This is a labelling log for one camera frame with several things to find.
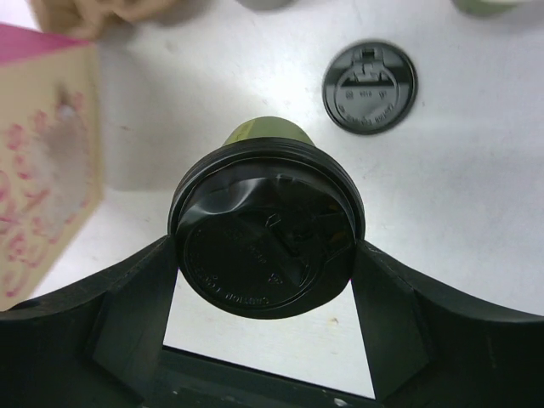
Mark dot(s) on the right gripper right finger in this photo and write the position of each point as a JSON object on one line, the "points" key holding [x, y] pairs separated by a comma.
{"points": [[431, 345]]}

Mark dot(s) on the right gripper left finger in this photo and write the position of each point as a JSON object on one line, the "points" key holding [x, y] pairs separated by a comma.
{"points": [[94, 343]]}

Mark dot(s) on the black plastic cup lid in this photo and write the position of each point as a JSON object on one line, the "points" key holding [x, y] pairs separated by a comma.
{"points": [[369, 87], [267, 228]]}

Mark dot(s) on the green paper coffee cup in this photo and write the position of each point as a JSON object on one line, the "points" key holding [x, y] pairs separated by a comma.
{"points": [[268, 127], [485, 8]]}

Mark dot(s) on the brown cardboard cup carrier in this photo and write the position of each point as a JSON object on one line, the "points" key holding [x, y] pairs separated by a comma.
{"points": [[88, 19]]}

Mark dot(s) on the brown paper takeout bag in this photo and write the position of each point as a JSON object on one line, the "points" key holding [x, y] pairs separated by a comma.
{"points": [[51, 162]]}

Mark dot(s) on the grey cylindrical straw holder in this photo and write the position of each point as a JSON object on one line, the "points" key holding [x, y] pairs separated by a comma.
{"points": [[265, 5]]}

